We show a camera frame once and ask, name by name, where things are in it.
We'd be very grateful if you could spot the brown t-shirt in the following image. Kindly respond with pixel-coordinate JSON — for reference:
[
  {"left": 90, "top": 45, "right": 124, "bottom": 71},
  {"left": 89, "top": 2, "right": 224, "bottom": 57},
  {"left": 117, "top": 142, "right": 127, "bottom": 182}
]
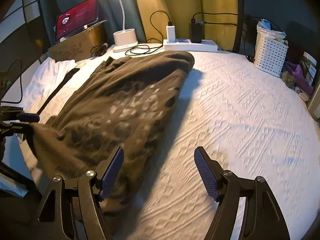
[{"left": 27, "top": 51, "right": 195, "bottom": 217}]

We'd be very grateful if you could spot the white folded garment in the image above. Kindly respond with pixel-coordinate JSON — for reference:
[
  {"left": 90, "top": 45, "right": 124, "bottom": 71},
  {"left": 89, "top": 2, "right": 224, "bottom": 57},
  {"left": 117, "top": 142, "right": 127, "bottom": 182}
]
[{"left": 17, "top": 57, "right": 78, "bottom": 120}]

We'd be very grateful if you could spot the cardboard box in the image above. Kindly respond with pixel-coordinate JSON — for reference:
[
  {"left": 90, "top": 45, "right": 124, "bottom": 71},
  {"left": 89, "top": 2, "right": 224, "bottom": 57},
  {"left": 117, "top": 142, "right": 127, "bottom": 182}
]
[{"left": 48, "top": 23, "right": 107, "bottom": 62}]

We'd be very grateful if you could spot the red screen tablet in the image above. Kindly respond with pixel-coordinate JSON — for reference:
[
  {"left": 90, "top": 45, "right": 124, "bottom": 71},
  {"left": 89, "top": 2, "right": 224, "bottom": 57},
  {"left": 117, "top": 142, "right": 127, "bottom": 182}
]
[{"left": 54, "top": 0, "right": 106, "bottom": 42}]

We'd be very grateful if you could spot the white desk lamp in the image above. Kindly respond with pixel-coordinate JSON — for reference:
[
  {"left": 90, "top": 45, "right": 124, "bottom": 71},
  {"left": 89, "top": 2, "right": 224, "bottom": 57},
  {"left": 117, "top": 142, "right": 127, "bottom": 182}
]
[{"left": 113, "top": 0, "right": 138, "bottom": 53}]

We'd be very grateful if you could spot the purple cloth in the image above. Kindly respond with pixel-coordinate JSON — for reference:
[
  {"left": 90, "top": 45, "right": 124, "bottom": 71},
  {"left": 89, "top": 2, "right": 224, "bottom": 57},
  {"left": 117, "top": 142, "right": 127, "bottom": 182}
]
[{"left": 284, "top": 61, "right": 313, "bottom": 95}]

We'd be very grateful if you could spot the white plastic basket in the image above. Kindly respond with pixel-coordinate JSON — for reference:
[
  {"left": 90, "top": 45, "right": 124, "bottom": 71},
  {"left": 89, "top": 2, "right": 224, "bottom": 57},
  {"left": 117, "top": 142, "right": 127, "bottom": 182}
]
[{"left": 254, "top": 18, "right": 289, "bottom": 77}]

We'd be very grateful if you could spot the white charger adapter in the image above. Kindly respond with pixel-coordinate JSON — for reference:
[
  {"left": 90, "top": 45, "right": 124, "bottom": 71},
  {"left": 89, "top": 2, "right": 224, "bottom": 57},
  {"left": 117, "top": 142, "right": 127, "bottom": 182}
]
[{"left": 166, "top": 25, "right": 176, "bottom": 43}]

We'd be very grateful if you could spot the white power strip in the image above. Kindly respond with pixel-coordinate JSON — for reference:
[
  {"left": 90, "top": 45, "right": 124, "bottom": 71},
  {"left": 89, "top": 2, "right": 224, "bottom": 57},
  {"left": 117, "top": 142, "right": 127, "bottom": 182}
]
[{"left": 163, "top": 39, "right": 218, "bottom": 53}]

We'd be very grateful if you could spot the black charger adapter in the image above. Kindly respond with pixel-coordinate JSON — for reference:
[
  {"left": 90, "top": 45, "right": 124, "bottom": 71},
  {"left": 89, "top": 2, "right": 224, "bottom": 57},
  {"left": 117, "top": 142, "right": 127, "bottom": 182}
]
[{"left": 190, "top": 23, "right": 202, "bottom": 43}]

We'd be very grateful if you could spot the yellow curtain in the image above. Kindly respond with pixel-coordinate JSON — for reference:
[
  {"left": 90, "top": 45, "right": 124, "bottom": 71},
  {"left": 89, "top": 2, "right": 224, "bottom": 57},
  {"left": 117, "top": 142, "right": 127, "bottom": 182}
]
[{"left": 137, "top": 0, "right": 244, "bottom": 53}]

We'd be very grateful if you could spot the black strap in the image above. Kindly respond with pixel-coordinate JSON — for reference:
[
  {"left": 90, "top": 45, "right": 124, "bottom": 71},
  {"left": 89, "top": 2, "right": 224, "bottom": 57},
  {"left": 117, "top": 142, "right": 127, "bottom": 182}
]
[{"left": 36, "top": 68, "right": 81, "bottom": 117}]

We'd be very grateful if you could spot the black cable bundle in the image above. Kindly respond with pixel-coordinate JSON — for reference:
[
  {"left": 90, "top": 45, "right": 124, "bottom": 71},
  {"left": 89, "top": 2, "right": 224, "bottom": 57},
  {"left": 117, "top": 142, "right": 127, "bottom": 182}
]
[{"left": 89, "top": 43, "right": 109, "bottom": 59}]

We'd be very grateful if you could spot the coiled black cable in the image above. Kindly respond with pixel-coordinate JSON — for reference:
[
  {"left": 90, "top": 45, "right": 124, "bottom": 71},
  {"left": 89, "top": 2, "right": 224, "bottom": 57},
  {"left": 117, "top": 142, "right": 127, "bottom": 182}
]
[{"left": 124, "top": 10, "right": 173, "bottom": 56}]

